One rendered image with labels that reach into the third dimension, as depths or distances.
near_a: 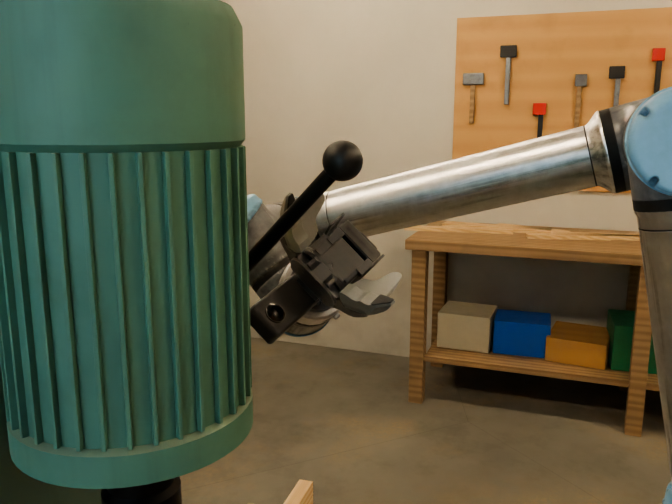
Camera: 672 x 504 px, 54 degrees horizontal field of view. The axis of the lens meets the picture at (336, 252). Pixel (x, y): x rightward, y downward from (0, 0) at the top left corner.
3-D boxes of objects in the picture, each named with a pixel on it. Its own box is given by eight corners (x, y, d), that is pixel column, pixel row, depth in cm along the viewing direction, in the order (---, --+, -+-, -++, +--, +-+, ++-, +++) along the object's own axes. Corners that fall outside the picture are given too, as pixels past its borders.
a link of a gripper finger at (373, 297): (422, 270, 67) (367, 252, 75) (383, 308, 65) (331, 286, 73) (433, 292, 69) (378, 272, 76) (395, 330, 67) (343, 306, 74)
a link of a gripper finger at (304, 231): (304, 158, 70) (326, 217, 77) (263, 191, 68) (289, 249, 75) (323, 168, 68) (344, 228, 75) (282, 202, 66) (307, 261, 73)
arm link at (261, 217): (232, 223, 106) (279, 283, 105) (192, 233, 95) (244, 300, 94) (270, 185, 102) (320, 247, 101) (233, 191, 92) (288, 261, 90)
